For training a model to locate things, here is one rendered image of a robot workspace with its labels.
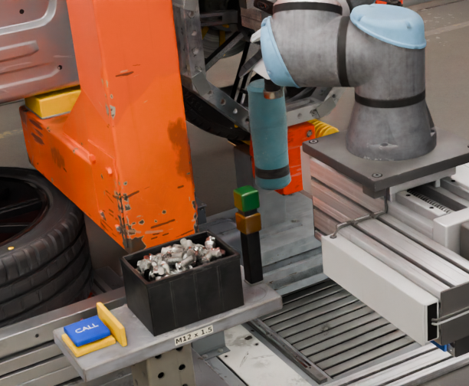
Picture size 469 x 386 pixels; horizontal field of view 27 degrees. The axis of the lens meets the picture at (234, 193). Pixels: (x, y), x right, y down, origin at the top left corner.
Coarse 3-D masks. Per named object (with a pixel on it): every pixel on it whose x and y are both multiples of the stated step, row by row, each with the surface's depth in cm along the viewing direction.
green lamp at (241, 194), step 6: (246, 186) 192; (234, 192) 191; (240, 192) 189; (246, 192) 189; (252, 192) 189; (258, 192) 190; (234, 198) 191; (240, 198) 189; (246, 198) 189; (252, 198) 190; (258, 198) 190; (234, 204) 192; (240, 204) 190; (246, 204) 189; (252, 204) 190; (258, 204) 191; (246, 210) 190
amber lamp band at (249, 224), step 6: (240, 216) 192; (252, 216) 191; (258, 216) 192; (240, 222) 192; (246, 222) 191; (252, 222) 191; (258, 222) 192; (240, 228) 193; (246, 228) 191; (252, 228) 192; (258, 228) 193; (246, 234) 192
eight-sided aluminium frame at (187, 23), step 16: (176, 0) 221; (192, 0) 220; (176, 16) 224; (192, 16) 221; (176, 32) 226; (192, 32) 227; (192, 48) 224; (192, 64) 225; (192, 80) 226; (208, 96) 230; (224, 96) 232; (320, 96) 249; (336, 96) 249; (224, 112) 234; (240, 112) 236; (288, 112) 243; (304, 112) 245; (320, 112) 248
